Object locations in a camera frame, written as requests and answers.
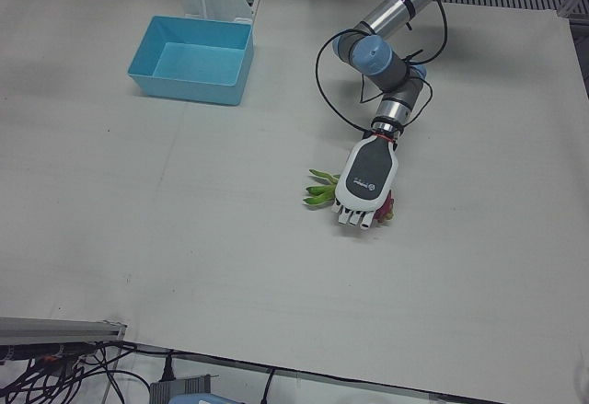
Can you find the robot hand white grey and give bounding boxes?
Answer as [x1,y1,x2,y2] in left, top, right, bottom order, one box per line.
[330,135,399,230]

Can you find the pink dragon fruit green leaves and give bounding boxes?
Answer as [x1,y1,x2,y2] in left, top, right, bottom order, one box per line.
[302,168,398,226]

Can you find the light blue plastic bin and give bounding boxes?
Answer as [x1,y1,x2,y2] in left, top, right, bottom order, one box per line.
[127,15,256,107]

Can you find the grey power adapter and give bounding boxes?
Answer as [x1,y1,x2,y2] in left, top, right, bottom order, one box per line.
[149,374,215,404]

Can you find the aluminium profile bar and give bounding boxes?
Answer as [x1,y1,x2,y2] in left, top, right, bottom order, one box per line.
[0,317,128,345]

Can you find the black power cable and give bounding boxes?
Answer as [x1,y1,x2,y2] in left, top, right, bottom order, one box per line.
[260,366,277,404]

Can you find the black cable bundle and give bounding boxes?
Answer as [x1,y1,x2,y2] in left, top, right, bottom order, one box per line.
[0,339,160,404]

